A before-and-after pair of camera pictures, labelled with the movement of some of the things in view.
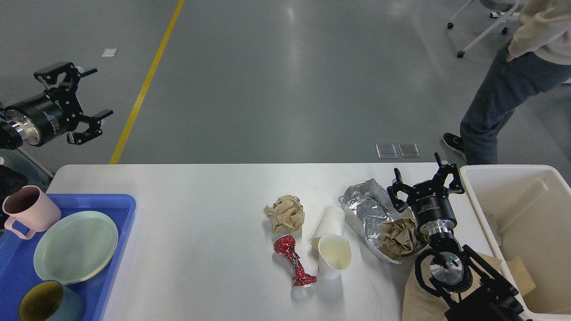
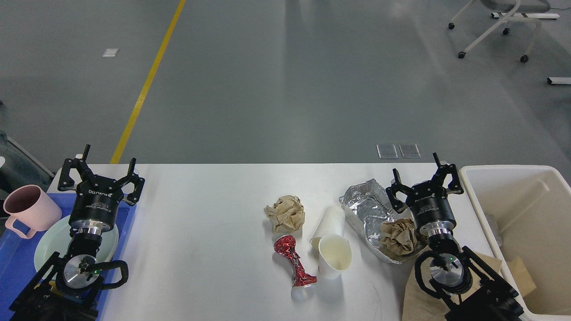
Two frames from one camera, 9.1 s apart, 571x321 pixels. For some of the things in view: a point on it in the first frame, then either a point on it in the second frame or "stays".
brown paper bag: [419, 304] stays
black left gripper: [43, 117] to [95, 208]
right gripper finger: [444, 171] stays
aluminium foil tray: [366, 204] stays
